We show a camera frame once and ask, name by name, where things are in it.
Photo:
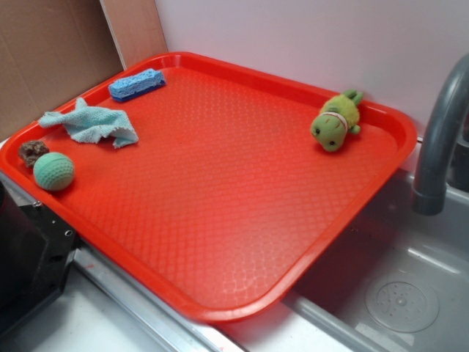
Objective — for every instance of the blue sponge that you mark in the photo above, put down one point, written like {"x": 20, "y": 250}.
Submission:
{"x": 128, "y": 88}

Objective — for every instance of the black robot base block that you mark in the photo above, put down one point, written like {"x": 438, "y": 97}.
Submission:
{"x": 36, "y": 252}

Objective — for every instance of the grey faucet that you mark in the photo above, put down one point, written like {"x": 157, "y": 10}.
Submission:
{"x": 443, "y": 158}

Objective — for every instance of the light blue cloth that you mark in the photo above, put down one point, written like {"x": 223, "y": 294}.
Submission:
{"x": 90, "y": 124}

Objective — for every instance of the green textured ball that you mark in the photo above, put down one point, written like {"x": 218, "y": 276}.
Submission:
{"x": 54, "y": 171}

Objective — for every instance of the grey toy sink basin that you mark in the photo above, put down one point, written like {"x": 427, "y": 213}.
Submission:
{"x": 392, "y": 281}

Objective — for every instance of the brown rock-like lump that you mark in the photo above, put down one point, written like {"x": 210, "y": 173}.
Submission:
{"x": 29, "y": 152}

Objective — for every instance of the brown cardboard panel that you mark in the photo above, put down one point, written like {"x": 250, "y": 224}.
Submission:
{"x": 51, "y": 51}

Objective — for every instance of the red plastic tray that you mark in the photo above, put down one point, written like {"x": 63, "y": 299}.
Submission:
{"x": 226, "y": 199}

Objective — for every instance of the green plush turtle toy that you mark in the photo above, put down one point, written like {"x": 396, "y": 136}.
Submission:
{"x": 338, "y": 117}

